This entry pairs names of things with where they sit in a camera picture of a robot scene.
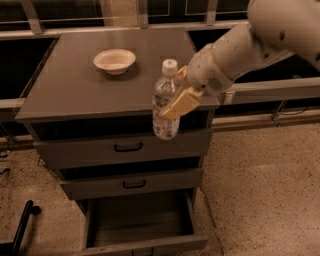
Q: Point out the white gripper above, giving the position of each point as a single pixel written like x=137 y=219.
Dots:
x=204 y=72

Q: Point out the clear plastic water bottle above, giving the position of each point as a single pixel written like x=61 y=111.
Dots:
x=163 y=92

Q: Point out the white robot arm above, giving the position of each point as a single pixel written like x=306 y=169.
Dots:
x=275 y=30

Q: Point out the top grey drawer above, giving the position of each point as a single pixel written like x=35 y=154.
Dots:
x=87 y=152

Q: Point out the grey drawer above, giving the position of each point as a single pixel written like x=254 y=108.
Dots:
x=151 y=224
x=129 y=184
x=87 y=152

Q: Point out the middle grey drawer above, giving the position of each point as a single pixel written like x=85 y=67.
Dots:
x=129 y=184

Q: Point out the grey drawer cabinet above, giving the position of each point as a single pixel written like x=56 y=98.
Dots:
x=137 y=123

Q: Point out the bottom grey drawer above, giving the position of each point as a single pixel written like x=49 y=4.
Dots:
x=151 y=224

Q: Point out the white paper bowl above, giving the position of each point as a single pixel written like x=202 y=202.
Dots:
x=114 y=61

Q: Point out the black metal bar stand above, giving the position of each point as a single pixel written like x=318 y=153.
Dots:
x=12 y=248

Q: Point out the metal railing frame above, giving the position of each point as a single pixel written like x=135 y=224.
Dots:
x=266 y=90

